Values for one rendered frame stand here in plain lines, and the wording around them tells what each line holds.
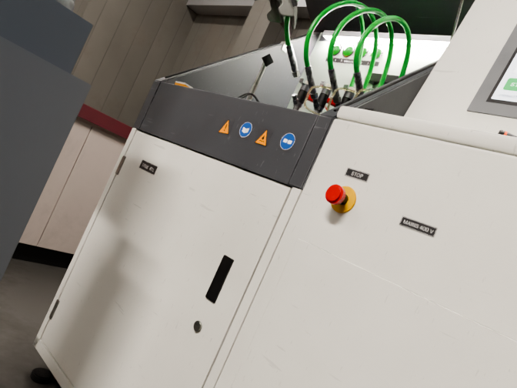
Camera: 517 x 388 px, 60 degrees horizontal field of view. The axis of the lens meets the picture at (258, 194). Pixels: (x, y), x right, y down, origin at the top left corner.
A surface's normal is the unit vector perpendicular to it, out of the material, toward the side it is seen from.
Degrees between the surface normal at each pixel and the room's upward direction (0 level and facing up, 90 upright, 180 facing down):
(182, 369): 90
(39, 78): 90
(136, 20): 90
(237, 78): 90
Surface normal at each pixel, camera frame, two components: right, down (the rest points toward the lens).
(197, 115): -0.62, -0.30
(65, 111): 0.69, 0.29
